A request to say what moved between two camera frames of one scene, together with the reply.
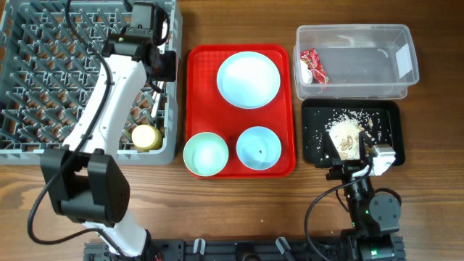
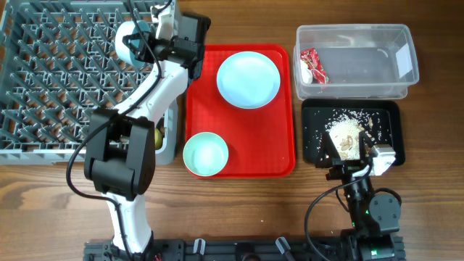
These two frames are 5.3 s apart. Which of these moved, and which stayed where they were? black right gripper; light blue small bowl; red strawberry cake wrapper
Moved: light blue small bowl
Stayed: red strawberry cake wrapper; black right gripper
